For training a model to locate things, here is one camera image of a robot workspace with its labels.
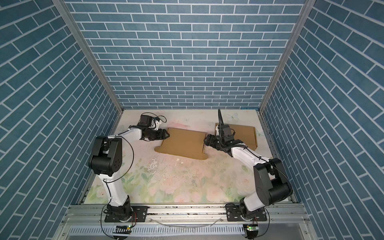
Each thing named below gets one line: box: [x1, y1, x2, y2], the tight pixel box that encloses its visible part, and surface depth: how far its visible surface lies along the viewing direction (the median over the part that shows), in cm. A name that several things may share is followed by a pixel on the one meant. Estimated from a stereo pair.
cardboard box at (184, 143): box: [154, 127, 208, 160], surface depth 96 cm
